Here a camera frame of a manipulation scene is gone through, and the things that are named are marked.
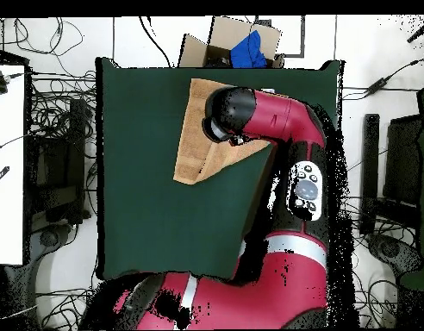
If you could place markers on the black round floor foot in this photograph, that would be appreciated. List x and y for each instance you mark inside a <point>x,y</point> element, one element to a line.
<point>49,238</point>

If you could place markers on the open cardboard box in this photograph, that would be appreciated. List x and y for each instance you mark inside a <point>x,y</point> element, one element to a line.
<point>229,32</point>

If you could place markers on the black bar with white print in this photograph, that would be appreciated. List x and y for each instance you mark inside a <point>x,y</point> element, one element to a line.
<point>0,176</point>

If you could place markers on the white desk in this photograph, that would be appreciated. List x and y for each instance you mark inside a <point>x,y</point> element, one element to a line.
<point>7,155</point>

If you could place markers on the black equipment rack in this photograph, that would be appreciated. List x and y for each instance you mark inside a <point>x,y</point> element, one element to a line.
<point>57,165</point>

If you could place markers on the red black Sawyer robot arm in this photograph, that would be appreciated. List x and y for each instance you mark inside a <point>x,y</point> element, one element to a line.
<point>284,293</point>

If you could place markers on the tan terry towel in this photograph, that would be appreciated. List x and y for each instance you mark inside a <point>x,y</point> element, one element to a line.
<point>191,144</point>

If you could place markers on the dark green table cloth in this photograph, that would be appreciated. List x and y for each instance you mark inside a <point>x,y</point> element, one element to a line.
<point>146,224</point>

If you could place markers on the black upright stand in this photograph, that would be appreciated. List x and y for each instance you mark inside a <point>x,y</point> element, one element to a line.
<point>370,155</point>

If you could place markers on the blue garment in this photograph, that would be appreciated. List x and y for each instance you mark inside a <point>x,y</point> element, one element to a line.
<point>248,53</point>

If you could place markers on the dark grey chair base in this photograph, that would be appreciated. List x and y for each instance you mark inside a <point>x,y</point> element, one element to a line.
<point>391,250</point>

